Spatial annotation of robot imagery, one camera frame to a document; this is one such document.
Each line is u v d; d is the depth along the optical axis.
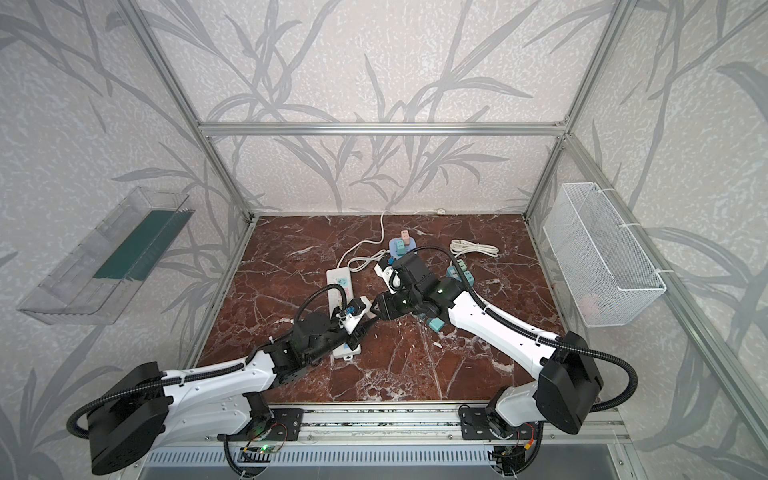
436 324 0.89
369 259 1.06
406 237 1.05
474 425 0.73
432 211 1.24
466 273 0.96
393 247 1.07
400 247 1.02
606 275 0.62
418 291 0.59
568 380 0.40
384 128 0.96
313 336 0.59
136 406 0.46
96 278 0.64
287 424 0.73
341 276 1.00
